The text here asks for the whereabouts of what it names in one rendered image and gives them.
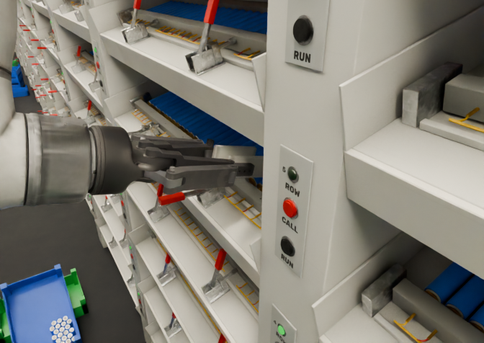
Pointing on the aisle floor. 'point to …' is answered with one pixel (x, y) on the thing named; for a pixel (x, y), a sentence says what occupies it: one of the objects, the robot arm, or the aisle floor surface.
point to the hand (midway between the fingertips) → (242, 161)
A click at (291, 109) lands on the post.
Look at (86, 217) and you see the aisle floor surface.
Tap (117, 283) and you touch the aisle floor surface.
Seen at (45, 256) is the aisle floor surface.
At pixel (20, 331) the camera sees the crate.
